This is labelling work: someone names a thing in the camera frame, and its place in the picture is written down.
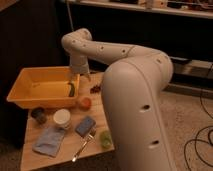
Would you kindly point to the dark grape bunch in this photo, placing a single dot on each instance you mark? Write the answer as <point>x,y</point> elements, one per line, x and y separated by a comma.
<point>95,89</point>

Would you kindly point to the small wooden table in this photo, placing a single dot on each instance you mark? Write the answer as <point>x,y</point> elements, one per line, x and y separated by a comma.
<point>72,141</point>

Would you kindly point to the green plastic cup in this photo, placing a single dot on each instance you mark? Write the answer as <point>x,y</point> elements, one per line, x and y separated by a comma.
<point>105,139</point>

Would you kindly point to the blue folded cloth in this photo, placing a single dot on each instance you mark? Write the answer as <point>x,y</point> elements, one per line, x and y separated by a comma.
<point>48,143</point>

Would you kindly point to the yellow plastic bin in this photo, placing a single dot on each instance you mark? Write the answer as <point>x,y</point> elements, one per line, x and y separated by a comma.
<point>45,87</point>

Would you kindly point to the dark small cup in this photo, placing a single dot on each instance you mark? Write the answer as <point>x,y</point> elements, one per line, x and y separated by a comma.
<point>39,115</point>

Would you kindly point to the blue sponge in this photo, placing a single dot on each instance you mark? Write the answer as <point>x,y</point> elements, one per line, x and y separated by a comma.
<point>83,128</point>

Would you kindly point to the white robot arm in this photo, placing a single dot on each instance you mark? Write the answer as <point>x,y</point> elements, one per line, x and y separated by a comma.
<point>129,90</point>

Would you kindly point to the dark green pepper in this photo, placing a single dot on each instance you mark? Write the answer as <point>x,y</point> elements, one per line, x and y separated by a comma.
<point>72,89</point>

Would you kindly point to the upper wall shelf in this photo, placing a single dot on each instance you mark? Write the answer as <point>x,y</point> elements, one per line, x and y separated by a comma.
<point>143,8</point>

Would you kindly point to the white paper cup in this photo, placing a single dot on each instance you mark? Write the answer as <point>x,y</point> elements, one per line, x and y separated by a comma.
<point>62,118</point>

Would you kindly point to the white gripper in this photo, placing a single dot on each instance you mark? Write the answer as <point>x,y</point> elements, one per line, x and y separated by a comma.
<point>79,65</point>

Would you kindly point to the thin metal stand pole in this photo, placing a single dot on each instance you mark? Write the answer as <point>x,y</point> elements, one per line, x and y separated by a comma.
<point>70,15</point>

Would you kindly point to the long grey low bench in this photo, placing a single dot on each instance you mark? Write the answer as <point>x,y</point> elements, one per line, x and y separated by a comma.
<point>189,67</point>

